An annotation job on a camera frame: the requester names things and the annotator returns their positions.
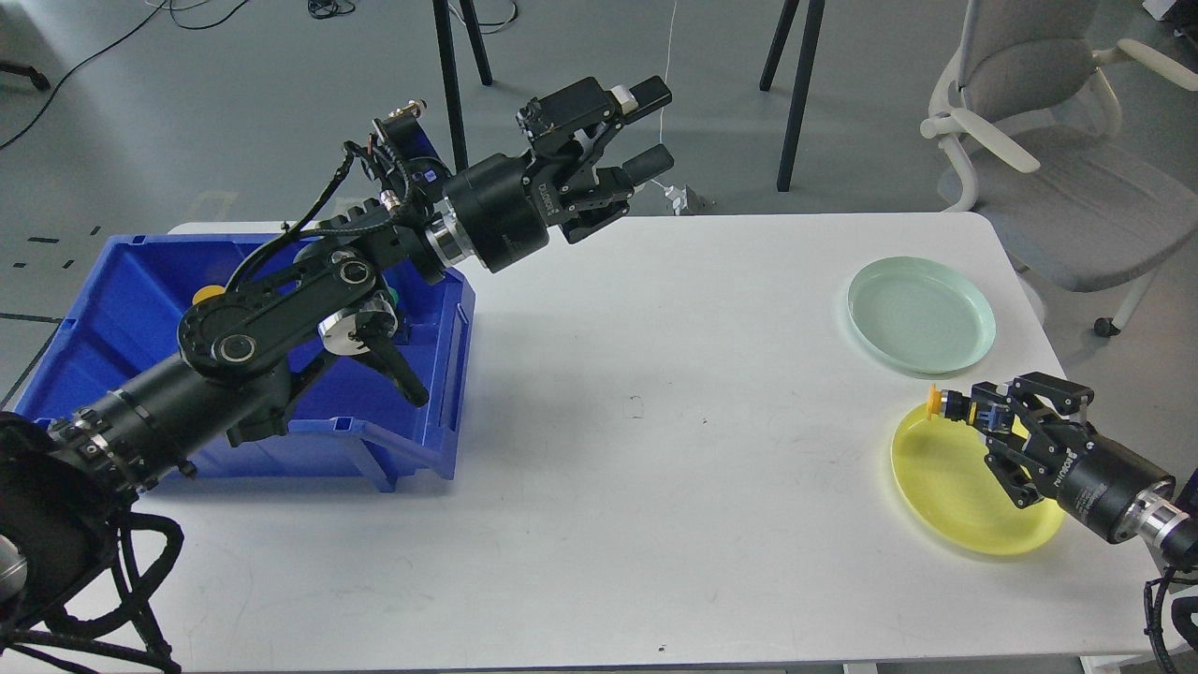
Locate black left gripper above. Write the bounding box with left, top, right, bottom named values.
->
left=429, top=75, right=674, bottom=272

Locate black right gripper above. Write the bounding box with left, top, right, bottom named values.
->
left=968, top=374, right=1197, bottom=563

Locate yellow push button front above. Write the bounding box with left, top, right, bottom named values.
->
left=925, top=384, right=1014, bottom=437

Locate yellow push button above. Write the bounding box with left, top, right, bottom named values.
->
left=925, top=384, right=1014, bottom=437
left=192, top=285, right=226, bottom=306

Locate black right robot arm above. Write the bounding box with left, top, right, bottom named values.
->
left=928, top=372, right=1194, bottom=673

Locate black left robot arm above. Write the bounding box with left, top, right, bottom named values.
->
left=4, top=75, right=674, bottom=673

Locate yellow plate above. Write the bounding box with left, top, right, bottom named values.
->
left=890, top=403, right=1065, bottom=555

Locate light green plate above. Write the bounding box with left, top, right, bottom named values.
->
left=845, top=256, right=997, bottom=375

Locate yellow push button rear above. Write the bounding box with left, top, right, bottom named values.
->
left=192, top=285, right=226, bottom=306

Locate black stand leg left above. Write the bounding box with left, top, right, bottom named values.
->
left=432, top=1, right=494, bottom=171

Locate black stand leg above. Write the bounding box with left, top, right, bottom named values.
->
left=758, top=1, right=825, bottom=193
left=432, top=1, right=494, bottom=171

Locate grey office chair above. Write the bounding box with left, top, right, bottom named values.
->
left=920, top=1, right=1194, bottom=338

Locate black stand leg right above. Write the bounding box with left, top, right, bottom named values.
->
left=758, top=1, right=825, bottom=193

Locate blue plastic bin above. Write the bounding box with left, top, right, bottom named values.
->
left=14, top=233, right=474, bottom=491

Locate white cable with plug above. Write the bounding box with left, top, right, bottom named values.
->
left=655, top=0, right=712, bottom=214

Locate black floor cable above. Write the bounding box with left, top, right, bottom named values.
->
left=0, top=0, right=248, bottom=151

